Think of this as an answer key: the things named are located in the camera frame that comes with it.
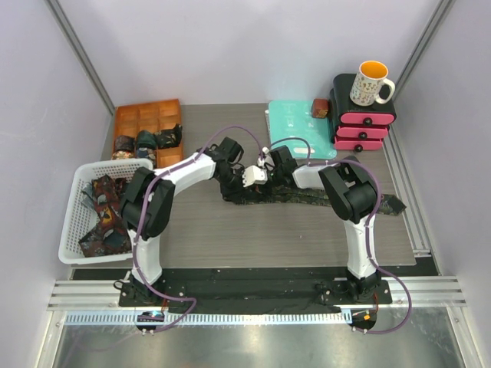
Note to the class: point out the teal booklet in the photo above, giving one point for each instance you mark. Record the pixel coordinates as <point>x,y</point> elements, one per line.
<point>292,118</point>

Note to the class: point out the floral mug orange inside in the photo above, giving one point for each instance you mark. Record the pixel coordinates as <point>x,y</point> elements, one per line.
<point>369,80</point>

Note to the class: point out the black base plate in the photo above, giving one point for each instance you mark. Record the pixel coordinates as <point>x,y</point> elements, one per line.
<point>256,290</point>

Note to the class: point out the orange wooden compartment tray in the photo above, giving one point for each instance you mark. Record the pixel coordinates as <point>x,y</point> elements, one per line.
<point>153,117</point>

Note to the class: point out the small brown box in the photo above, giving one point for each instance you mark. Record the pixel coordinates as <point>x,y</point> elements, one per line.
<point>319,108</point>

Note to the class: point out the red patterned tie in basket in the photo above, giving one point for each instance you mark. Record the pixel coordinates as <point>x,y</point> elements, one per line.
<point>108,236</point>

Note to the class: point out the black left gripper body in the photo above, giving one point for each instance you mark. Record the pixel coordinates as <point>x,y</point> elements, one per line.
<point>232,185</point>

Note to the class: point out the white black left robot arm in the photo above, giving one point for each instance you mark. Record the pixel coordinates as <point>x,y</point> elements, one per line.
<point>146,206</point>

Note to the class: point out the white plastic basket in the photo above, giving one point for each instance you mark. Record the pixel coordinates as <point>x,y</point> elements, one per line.
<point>79,219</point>

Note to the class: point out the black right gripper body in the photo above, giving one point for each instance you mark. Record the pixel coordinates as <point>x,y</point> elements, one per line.
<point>273,179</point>

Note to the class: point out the rolled gold floral tie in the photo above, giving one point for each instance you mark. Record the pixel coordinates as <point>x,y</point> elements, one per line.
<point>122,154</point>

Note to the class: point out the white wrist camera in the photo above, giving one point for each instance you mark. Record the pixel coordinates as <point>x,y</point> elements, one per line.
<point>254,175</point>
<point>265,160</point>

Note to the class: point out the rolled dark green tie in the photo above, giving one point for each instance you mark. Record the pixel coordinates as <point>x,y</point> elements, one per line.
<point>146,139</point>

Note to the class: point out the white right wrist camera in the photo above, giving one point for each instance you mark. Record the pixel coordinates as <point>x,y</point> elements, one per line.
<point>265,160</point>

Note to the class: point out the black pink drawer organizer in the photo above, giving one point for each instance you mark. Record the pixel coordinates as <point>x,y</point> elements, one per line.
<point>354,127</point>

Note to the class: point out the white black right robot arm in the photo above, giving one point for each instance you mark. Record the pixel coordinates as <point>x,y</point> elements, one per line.
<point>353,195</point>

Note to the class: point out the rolled brown tie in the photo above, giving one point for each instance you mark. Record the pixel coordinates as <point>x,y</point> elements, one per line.
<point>124,143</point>

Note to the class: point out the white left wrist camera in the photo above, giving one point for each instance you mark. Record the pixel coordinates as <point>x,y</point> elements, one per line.
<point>254,175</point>

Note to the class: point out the dark floral patterned tie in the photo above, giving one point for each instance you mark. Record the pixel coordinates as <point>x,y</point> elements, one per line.
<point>260,195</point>

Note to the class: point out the rolled navy dotted tie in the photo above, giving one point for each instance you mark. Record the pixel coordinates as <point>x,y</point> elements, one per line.
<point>147,153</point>

